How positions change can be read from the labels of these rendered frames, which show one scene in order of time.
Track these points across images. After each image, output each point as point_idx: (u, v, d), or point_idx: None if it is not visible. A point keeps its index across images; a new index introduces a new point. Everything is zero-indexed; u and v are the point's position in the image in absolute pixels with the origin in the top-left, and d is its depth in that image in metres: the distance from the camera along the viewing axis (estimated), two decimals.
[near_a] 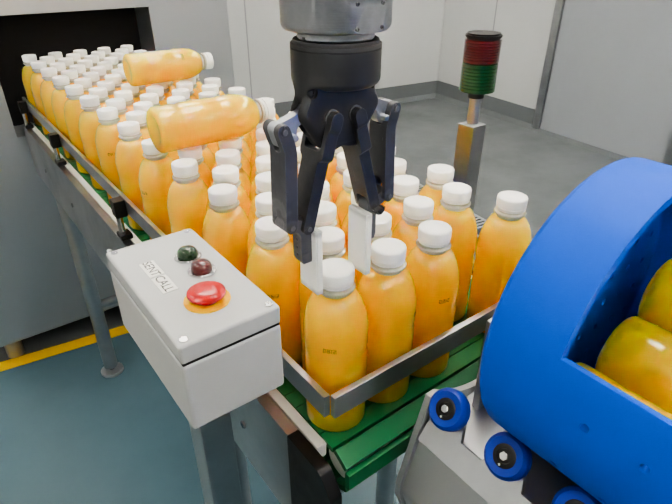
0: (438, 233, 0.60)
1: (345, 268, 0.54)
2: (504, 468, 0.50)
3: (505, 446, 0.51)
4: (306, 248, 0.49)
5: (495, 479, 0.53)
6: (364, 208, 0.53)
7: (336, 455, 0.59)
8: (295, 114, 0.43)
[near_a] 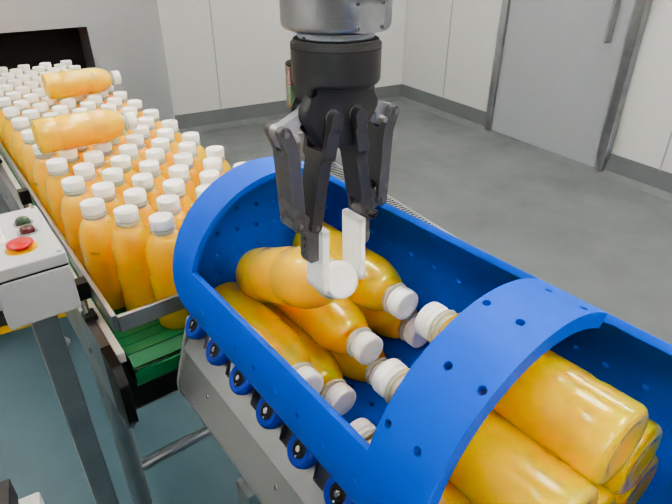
0: None
1: (349, 285, 0.54)
2: (213, 356, 0.78)
3: (215, 343, 0.79)
4: (313, 247, 0.50)
5: (215, 367, 0.80)
6: (357, 212, 0.52)
7: (129, 359, 0.87)
8: (295, 115, 0.43)
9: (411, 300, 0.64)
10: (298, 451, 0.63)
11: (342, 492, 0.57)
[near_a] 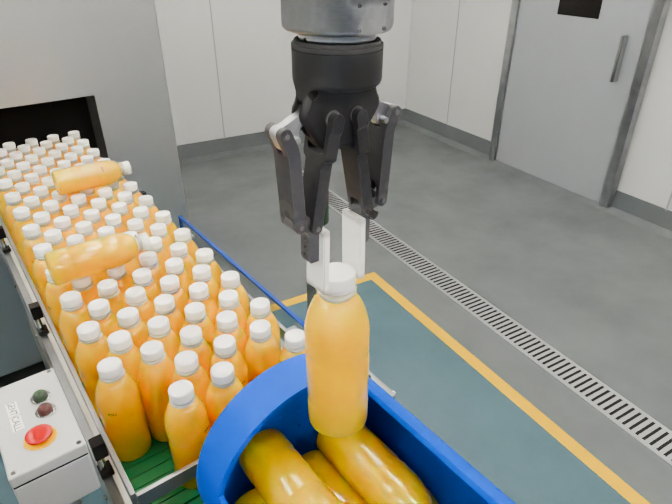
0: (220, 375, 0.87)
1: None
2: None
3: None
4: (314, 248, 0.50)
5: None
6: (357, 213, 0.52)
7: None
8: (296, 116, 0.43)
9: None
10: None
11: None
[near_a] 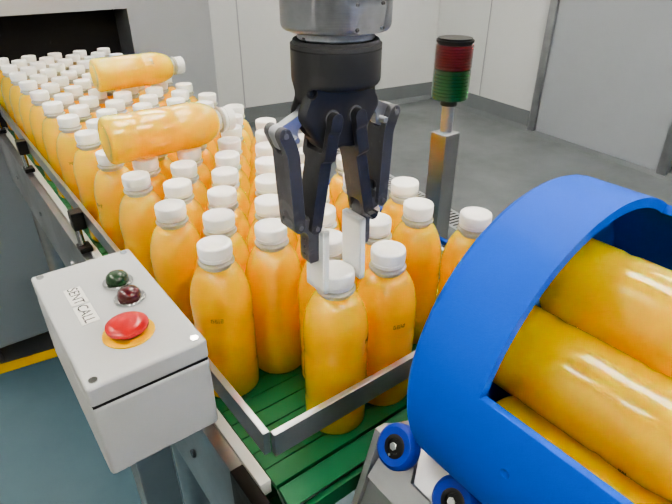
0: (390, 255, 0.56)
1: None
2: None
3: (448, 491, 0.47)
4: (313, 248, 0.50)
5: None
6: (357, 212, 0.52)
7: (280, 493, 0.55)
8: (295, 116, 0.43)
9: None
10: None
11: None
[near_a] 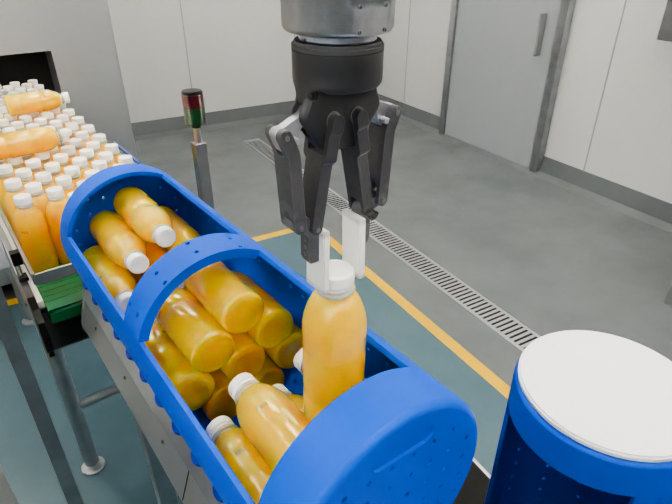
0: None
1: (143, 267, 1.00)
2: None
3: None
4: (313, 248, 0.50)
5: (99, 307, 1.19)
6: (358, 213, 0.52)
7: (45, 305, 1.26)
8: (296, 117, 0.43)
9: None
10: None
11: None
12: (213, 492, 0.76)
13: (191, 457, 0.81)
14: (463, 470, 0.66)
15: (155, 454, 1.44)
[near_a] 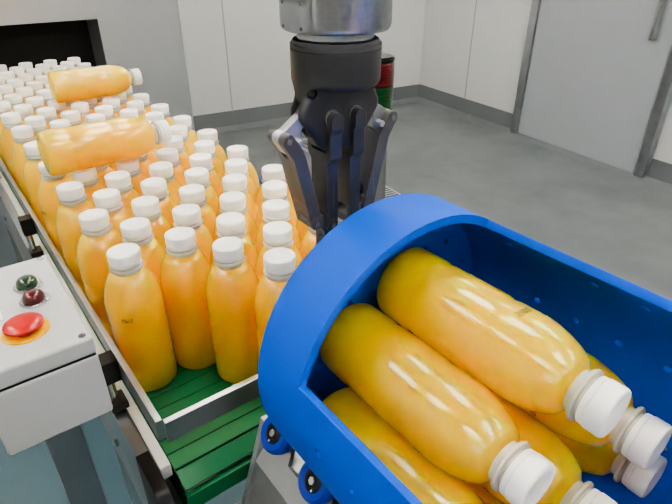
0: (278, 261, 0.62)
1: (541, 491, 0.36)
2: (315, 491, 0.52)
3: (311, 471, 0.53)
4: None
5: None
6: (328, 221, 0.51)
7: (177, 476, 0.61)
8: (371, 100, 0.48)
9: (665, 438, 0.39)
10: None
11: None
12: None
13: None
14: None
15: None
